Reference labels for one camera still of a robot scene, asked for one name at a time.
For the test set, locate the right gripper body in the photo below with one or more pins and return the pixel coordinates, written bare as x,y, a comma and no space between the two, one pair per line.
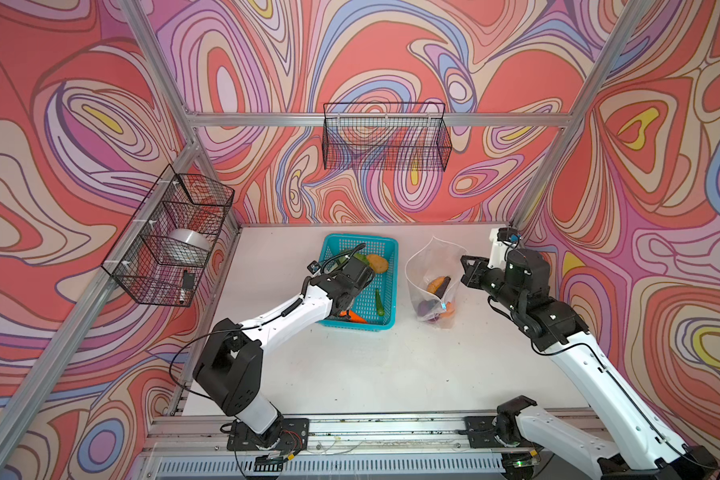
492,281

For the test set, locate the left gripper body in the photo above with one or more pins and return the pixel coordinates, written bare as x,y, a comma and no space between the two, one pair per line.
352,299

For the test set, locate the orange carrot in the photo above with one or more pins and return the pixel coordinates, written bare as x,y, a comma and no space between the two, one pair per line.
351,316

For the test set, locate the green chili pepper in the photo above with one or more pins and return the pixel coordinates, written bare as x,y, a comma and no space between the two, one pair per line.
379,304

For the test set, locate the teal plastic basket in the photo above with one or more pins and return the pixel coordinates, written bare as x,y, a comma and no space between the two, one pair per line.
335,249

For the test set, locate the brown potato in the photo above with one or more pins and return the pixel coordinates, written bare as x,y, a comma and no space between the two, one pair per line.
377,263

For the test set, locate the purple onion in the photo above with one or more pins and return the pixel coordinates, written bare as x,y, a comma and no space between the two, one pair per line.
428,309

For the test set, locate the clear zip top bag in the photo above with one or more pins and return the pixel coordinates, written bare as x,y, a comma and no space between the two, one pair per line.
433,276

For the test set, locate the orange pumpkin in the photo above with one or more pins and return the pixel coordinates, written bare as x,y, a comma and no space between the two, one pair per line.
449,310

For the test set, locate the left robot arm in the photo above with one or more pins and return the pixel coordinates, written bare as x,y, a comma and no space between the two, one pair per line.
230,366

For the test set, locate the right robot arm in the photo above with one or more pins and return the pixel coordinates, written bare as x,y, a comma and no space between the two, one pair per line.
642,446

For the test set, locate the white roll in basket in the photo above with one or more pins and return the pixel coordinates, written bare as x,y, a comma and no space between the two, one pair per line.
187,247

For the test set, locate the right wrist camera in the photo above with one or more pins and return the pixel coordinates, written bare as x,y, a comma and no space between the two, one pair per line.
503,240

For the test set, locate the black wire basket back wall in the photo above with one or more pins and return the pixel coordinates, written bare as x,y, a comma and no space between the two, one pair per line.
388,136

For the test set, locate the black wire basket wall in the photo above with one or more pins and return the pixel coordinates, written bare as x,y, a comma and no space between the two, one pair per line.
388,136
160,261

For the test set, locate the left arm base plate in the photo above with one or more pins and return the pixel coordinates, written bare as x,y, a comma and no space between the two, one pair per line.
285,435

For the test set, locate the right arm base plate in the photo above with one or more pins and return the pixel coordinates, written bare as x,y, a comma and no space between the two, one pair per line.
495,432

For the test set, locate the black wire basket left wall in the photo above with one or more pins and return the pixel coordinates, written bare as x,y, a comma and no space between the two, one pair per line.
160,261

